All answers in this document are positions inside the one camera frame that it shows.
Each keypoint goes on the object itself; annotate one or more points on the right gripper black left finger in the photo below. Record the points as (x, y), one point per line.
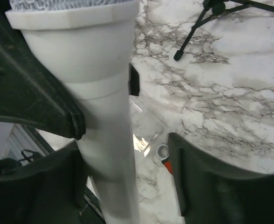
(49, 189)

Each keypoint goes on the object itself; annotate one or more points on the white microphone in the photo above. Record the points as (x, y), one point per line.
(87, 45)

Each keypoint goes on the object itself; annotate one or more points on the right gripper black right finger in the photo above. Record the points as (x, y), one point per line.
(211, 191)

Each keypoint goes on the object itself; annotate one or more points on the clear screw organizer box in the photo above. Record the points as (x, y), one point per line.
(147, 129)

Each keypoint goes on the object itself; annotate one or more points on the red handle adjustable wrench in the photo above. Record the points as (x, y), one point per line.
(162, 153)

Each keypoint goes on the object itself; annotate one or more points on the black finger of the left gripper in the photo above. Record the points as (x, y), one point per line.
(29, 94)
(134, 81)

